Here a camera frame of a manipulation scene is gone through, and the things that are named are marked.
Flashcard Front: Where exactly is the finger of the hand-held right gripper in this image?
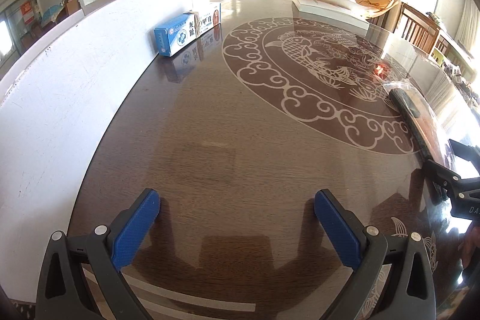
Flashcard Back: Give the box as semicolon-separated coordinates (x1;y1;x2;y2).
423;159;464;206
447;139;480;174

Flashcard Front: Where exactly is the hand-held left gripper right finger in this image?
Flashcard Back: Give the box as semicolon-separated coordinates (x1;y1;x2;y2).
314;189;437;320

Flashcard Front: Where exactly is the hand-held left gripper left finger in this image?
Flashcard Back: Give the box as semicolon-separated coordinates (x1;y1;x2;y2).
34;188;162;320

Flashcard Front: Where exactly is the packaged black hair accessory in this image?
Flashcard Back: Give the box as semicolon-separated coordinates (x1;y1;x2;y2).
382;80;458;163

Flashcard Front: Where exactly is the person's right hand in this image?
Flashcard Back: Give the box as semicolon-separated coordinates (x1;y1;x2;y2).
460;222;480;268

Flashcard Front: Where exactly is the cluster of small bottles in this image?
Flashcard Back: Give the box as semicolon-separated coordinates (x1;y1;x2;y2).
442;58;480;96

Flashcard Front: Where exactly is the slatted wooden chair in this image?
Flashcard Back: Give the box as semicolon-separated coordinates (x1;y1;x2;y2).
395;2;441;54
431;33;469;69

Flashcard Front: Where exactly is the black white-dotted clothing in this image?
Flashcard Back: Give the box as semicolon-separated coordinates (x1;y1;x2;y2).
7;299;38;320

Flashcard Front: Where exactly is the orange lounge chair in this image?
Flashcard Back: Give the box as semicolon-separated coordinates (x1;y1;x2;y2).
324;0;400;19

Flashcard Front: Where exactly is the blue medicine box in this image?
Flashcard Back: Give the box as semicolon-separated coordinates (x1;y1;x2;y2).
154;13;197;57

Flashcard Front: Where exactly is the white flat box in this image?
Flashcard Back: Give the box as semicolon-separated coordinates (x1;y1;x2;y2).
292;0;370;30

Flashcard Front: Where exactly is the clear plastic bag with contents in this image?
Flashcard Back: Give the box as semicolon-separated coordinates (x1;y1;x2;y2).
192;2;223;39

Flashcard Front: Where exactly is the dining table with blue cloth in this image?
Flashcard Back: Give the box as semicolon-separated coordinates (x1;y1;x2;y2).
40;4;62;24

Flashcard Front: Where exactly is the red poster on glass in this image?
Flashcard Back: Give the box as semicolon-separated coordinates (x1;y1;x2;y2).
20;1;35;24

